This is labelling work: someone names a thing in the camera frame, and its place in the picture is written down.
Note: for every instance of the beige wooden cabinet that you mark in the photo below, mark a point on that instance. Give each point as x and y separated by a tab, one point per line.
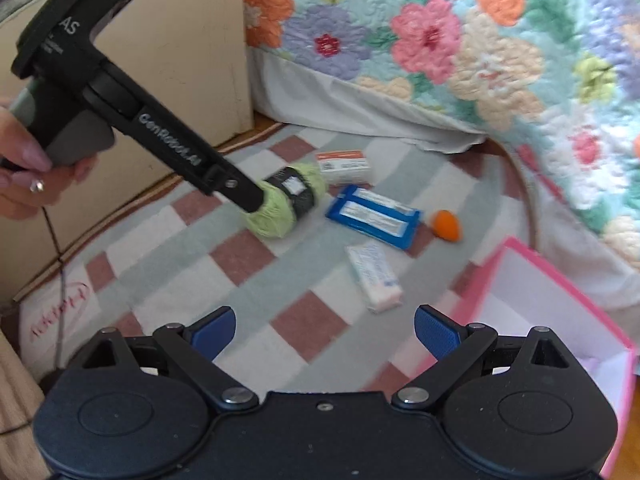
200	60

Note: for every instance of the beige ribbed clothing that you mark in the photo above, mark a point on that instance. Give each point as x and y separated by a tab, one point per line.
17	410

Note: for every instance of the person's left hand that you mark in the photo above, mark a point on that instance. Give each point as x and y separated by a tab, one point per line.
25	185

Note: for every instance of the pink cardboard box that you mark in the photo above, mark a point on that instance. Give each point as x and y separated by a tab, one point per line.
530	290

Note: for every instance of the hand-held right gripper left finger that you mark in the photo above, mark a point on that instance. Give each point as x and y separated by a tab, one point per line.
215	332

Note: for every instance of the blue wet wipes packet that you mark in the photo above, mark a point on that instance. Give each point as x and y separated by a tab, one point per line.
345	210

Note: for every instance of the floral quilt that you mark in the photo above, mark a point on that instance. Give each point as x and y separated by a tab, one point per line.
450	35

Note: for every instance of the checkered rug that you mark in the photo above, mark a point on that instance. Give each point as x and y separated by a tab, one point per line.
175	270

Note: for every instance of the green yarn ball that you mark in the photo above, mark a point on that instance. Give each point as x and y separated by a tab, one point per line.
272	222

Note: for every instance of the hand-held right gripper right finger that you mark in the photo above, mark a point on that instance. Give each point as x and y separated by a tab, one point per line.
436	335

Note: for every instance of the white tissue packet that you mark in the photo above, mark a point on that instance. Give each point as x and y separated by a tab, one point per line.
375	275

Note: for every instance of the orange egg-shaped ball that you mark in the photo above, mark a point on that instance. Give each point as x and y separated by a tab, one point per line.
446	225

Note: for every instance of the clear plastic card box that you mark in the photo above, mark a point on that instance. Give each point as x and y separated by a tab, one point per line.
345	169

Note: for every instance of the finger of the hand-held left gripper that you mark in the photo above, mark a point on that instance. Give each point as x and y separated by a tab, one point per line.
240	190

